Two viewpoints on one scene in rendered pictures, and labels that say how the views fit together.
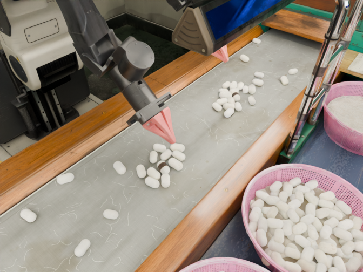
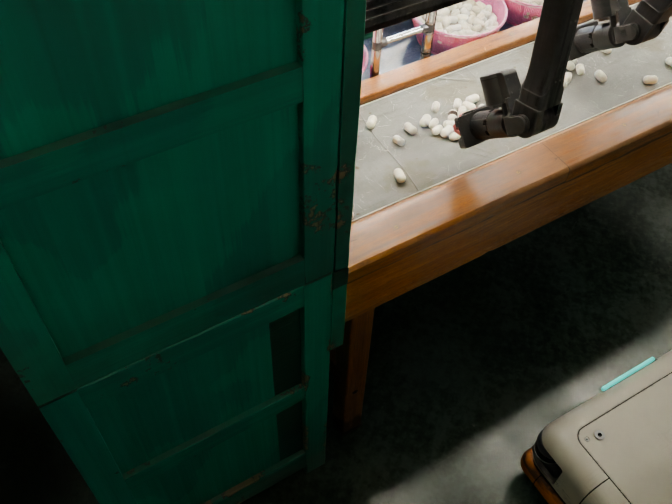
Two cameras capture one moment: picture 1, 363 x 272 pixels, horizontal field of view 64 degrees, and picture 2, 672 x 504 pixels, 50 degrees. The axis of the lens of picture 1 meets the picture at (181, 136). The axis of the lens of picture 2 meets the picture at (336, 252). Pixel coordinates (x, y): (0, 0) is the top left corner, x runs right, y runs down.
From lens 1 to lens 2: 211 cm
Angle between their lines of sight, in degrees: 84
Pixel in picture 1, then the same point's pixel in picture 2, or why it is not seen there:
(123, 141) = (597, 103)
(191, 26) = not seen: outside the picture
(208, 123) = not seen: hidden behind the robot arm
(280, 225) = (477, 18)
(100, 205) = (614, 60)
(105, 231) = not seen: hidden behind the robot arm
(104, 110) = (624, 127)
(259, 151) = (467, 50)
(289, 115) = (410, 71)
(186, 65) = (504, 172)
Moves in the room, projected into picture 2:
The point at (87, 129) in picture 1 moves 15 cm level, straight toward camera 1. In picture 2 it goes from (640, 110) to (619, 70)
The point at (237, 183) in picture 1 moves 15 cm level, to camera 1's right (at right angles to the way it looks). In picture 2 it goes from (500, 35) to (443, 23)
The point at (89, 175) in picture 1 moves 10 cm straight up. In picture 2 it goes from (627, 82) to (642, 48)
